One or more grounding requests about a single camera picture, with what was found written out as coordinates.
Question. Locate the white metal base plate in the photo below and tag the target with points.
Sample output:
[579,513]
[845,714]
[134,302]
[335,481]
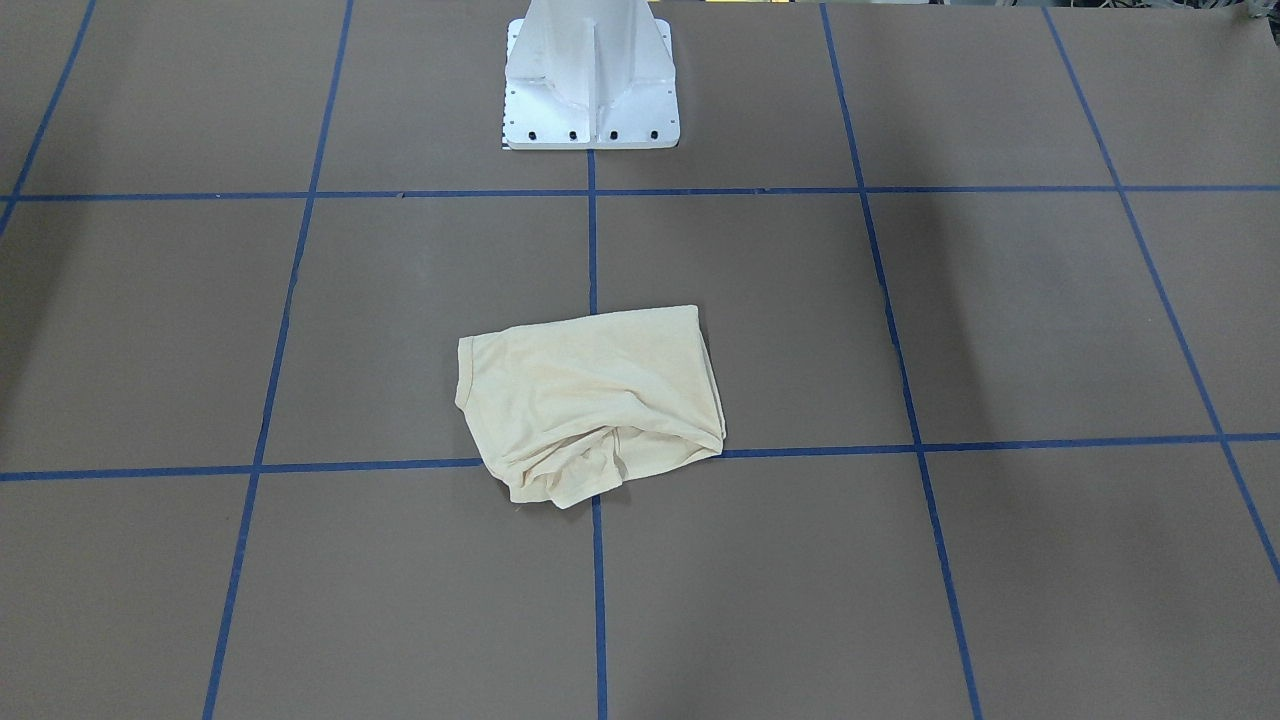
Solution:
[590,75]

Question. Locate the beige long-sleeve graphic shirt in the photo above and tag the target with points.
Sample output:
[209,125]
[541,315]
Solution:
[562,412]

